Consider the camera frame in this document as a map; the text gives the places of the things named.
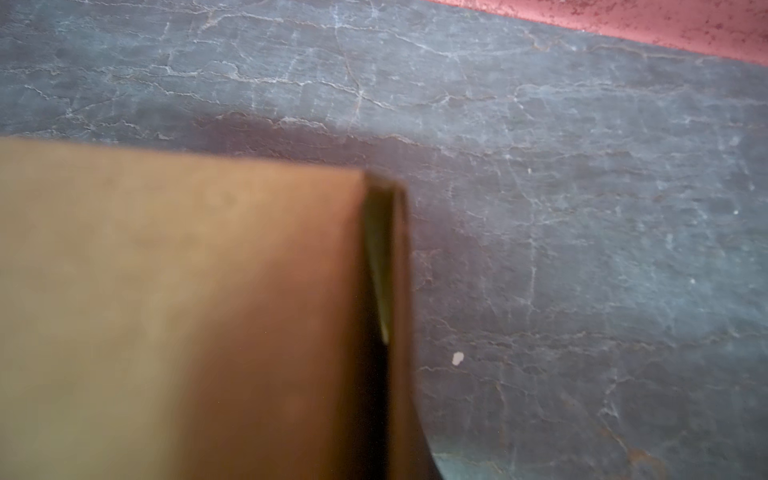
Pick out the brown cardboard box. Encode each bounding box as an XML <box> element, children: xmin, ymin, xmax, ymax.
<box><xmin>1</xmin><ymin>138</ymin><xmax>440</xmax><ymax>479</ymax></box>

